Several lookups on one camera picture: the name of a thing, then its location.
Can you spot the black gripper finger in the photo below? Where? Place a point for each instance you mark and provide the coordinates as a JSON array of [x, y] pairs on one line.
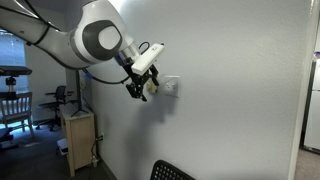
[[135, 90], [155, 78]]

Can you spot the white double switch plate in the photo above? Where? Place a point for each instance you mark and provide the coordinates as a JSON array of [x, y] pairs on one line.
[[172, 87]]

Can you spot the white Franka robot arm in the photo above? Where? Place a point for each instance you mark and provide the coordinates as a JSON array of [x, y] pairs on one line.
[[66, 40]]

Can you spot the black perforated metal chair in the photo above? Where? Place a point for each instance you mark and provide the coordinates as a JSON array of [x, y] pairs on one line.
[[166, 171]]

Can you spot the black office swivel chair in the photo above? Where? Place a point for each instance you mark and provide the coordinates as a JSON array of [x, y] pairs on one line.
[[55, 103]]

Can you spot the white wooden slatted chair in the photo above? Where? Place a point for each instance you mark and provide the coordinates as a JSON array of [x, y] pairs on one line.
[[15, 108]]

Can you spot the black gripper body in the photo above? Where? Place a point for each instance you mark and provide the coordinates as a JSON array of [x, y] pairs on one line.
[[137, 79]]

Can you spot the white door frame trim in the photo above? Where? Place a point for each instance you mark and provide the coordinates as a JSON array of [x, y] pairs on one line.
[[300, 116]]

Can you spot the bright window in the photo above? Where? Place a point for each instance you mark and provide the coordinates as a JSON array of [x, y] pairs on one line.
[[11, 53]]

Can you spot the white light switch toggle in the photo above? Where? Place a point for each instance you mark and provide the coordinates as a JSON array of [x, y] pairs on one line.
[[173, 85]]

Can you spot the white box on floor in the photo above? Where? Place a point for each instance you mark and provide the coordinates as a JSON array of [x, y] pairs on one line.
[[62, 146]]

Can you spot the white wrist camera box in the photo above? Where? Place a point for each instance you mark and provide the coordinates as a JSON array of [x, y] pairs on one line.
[[148, 59]]

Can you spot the beige thermostat dial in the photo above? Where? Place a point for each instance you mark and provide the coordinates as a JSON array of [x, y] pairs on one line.
[[151, 89]]

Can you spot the black camera tripod stand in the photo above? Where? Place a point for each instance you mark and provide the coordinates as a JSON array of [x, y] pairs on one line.
[[11, 71]]

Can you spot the light wooden cabinet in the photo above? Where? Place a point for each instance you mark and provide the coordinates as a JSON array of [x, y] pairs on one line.
[[80, 140]]

